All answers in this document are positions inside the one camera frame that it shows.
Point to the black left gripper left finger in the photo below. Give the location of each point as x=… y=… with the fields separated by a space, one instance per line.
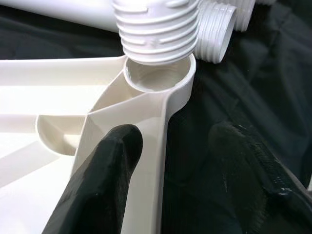
x=97 y=190

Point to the white plastic children table top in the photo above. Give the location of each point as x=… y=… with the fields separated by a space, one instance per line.
x=48 y=97

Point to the black tablecloth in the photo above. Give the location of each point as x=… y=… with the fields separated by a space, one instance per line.
x=268 y=85

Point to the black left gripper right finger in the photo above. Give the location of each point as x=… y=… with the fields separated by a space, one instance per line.
x=248 y=195

